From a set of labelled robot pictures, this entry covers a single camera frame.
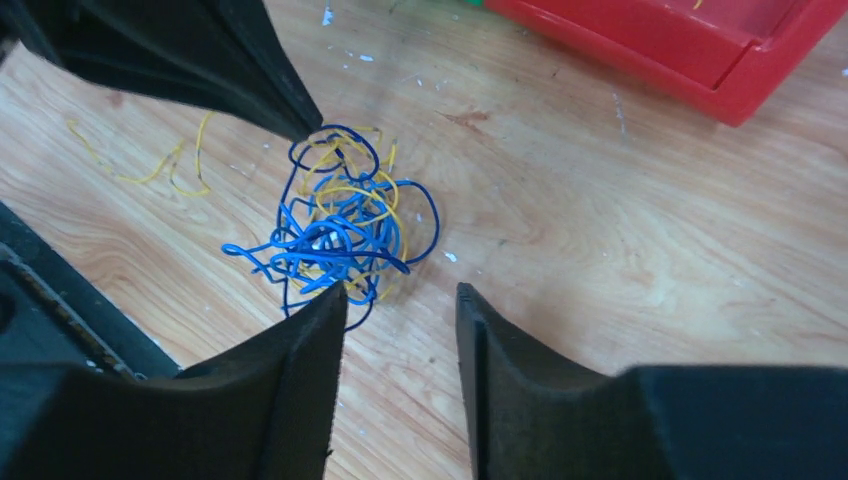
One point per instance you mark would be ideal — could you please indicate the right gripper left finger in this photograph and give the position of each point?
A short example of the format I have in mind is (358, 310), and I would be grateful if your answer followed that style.
(263, 409)

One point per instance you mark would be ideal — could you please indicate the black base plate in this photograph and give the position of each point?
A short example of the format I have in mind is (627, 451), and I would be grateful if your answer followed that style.
(51, 314)

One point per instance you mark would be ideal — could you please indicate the cable ball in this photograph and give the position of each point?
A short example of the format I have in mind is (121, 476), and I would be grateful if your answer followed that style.
(339, 219)

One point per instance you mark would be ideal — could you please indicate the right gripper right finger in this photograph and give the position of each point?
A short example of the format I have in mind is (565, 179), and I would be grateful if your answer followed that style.
(535, 414)

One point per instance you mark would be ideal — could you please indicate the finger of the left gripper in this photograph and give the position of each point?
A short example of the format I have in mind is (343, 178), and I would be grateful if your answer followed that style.
(223, 56)

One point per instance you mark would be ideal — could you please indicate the red plastic bin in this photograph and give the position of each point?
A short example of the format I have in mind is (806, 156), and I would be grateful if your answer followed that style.
(724, 58)

